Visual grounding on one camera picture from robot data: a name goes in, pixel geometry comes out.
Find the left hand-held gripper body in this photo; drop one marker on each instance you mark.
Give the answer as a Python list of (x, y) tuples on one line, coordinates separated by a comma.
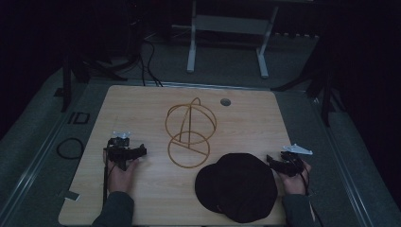
[(119, 153)]

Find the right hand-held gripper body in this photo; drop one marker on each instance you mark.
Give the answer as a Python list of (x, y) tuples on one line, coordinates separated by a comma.
[(291, 162)]

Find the black hat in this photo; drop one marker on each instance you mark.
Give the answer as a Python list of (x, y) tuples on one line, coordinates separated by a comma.
[(236, 187)]

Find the person's right hand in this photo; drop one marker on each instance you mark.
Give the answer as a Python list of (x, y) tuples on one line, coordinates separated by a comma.
[(294, 184)]

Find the person's left hand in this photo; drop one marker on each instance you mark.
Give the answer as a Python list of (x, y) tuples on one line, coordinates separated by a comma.
[(121, 178)]

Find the black tape floor marking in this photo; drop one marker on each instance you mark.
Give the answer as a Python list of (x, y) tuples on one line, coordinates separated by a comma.
[(78, 118)]

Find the grey tape piece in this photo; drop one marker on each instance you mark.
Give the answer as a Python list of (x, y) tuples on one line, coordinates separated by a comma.
[(72, 195)]

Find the black tripod stand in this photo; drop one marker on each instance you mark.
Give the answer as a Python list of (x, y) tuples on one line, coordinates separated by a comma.
[(66, 82), (326, 104)]

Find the grey round table grommet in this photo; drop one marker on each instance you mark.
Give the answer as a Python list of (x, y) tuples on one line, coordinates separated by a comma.
[(225, 101)]

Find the white metal desk frame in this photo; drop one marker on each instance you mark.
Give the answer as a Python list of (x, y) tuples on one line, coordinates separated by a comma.
[(231, 24)]

